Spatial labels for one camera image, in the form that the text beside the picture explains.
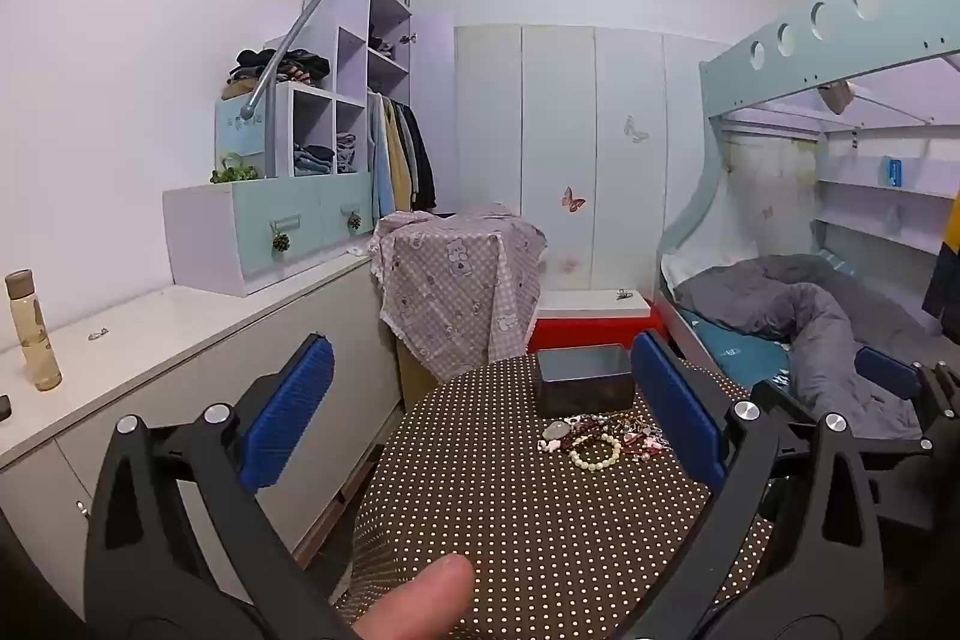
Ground blue bed sheet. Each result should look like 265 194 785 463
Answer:
694 310 792 393

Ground teal bunk bed frame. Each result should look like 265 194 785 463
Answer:
656 0 960 386

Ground white bead bracelet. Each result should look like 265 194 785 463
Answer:
568 434 622 468

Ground white wardrobe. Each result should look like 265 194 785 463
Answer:
454 21 732 296

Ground polka dot round table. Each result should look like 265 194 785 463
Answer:
334 355 773 640

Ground small green plant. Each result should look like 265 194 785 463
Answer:
210 156 260 185

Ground black hanging jacket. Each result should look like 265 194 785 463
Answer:
401 101 437 212

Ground pile of beaded jewelry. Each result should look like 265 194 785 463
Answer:
541 411 668 461

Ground yellow hanging garment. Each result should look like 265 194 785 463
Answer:
386 100 415 214

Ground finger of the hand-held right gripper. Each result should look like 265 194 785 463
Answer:
855 346 947 420

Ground clear amber water bottle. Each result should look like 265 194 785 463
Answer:
6 269 62 392

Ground low white cabinet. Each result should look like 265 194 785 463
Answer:
0 250 406 581

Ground dark metal box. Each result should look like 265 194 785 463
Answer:
536 344 635 417

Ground dark hanging garment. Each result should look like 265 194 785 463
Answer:
921 227 960 335

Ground red box with white lid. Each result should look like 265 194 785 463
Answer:
525 289 668 356

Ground pink checked bear cloth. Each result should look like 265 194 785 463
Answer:
367 205 548 382

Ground grey duvet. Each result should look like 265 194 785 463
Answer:
675 254 938 442

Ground person's left hand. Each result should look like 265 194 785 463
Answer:
352 554 475 640

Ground pile of dark clothes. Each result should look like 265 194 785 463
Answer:
229 47 331 86

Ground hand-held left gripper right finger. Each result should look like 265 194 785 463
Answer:
628 329 882 640

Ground grey metal handrail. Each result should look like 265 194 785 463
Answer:
241 0 417 124

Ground folded dark blue clothes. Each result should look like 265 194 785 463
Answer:
292 141 335 176

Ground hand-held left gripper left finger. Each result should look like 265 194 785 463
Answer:
82 332 357 640

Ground light blue hanging garment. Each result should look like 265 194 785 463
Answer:
369 94 395 220

